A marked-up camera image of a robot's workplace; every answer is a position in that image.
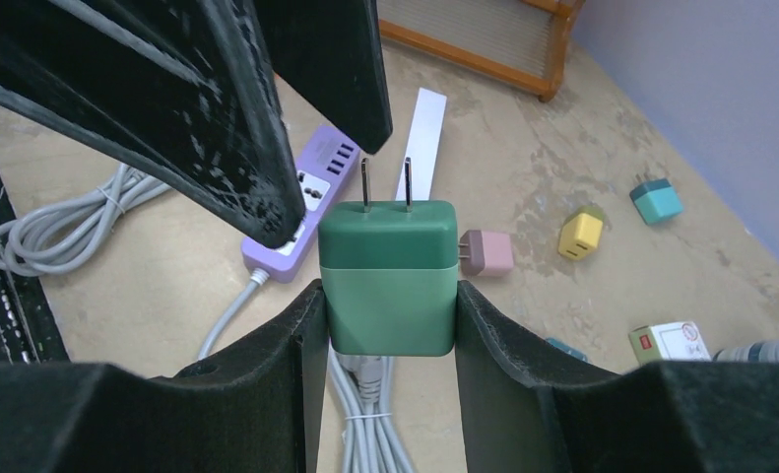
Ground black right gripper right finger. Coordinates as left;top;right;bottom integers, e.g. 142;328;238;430
455;281;779;472

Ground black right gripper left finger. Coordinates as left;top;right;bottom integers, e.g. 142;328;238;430
0;281;329;472

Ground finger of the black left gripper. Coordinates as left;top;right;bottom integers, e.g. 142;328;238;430
254;0;393;155
0;1;305;248

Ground purple power strip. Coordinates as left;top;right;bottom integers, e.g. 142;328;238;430
240;125;360;285

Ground yellow charger plug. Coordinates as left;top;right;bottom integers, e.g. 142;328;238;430
557;205;605;261

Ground green charger plug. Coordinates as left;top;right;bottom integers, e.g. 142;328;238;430
318;159;459;357

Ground dark blue charger plug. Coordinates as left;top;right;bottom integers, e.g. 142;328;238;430
546;337;589;363

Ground pink charger plug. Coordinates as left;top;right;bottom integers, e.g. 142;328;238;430
458;230;514;277

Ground teal charger plug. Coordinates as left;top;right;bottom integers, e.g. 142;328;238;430
629;174;684;226

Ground white power strip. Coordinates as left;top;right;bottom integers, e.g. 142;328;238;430
404;88;447;201

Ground small white green box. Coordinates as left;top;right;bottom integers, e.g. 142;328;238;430
628;321;712;365

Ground wooden shoe rack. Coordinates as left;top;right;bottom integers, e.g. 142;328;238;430
376;0;585;102

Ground round blue white jar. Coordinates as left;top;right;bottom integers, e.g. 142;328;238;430
713;339;779;363

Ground grey white strip cable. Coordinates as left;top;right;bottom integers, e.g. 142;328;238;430
326;346;417;473

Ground grey purple strip cable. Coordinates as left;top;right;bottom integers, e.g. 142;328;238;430
0;163;272;363

